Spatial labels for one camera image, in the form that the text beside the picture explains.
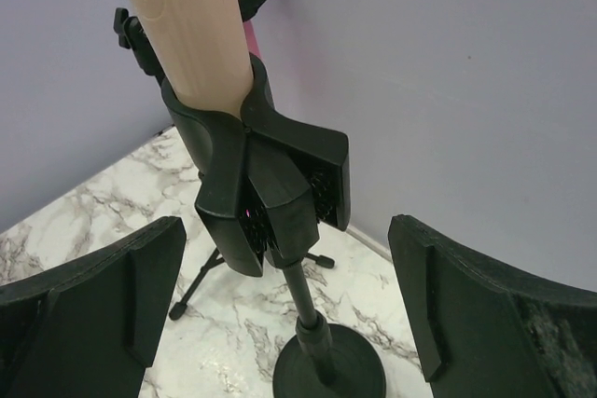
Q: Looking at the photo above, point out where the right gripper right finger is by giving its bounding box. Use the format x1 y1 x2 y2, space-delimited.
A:
388 214 596 397

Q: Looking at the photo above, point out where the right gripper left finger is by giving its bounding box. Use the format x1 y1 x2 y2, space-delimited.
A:
1 216 187 397

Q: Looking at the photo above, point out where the tall round-base mic stand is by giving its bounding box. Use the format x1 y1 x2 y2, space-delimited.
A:
161 58 386 397

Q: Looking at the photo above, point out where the tripod mic stand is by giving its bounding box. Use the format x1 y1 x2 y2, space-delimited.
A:
114 0 350 328

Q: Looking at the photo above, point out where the pink microphone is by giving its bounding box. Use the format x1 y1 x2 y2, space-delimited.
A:
226 0 262 59

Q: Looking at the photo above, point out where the beige microphone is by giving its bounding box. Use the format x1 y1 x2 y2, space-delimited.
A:
131 0 254 117

